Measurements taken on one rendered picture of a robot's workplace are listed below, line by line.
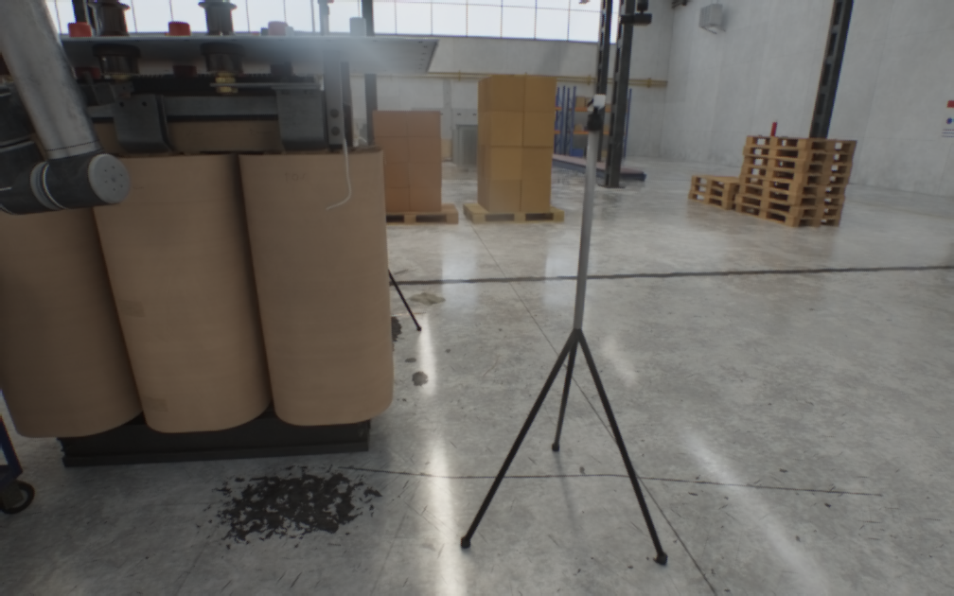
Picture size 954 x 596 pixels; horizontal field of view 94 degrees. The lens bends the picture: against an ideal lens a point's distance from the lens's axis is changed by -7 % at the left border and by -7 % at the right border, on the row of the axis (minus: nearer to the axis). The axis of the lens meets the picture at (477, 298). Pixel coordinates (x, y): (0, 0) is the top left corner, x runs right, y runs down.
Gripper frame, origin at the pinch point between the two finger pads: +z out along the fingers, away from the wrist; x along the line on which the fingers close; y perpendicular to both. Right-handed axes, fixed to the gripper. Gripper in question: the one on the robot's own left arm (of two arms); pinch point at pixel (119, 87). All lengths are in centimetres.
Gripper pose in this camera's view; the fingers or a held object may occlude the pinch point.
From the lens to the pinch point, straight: 161.3
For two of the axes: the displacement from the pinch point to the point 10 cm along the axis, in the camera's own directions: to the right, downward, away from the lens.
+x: -9.8, -0.8, 1.9
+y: -0.3, -8.5, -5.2
